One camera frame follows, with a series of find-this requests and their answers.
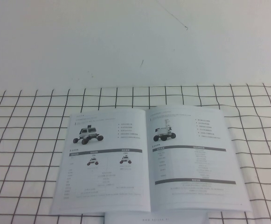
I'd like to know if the white product catalogue book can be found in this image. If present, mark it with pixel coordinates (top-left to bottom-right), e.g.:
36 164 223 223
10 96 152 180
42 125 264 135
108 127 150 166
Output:
49 105 254 217

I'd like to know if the white black-grid checkered cloth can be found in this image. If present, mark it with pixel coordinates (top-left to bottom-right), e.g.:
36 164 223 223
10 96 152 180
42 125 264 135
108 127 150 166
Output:
0 83 271 224

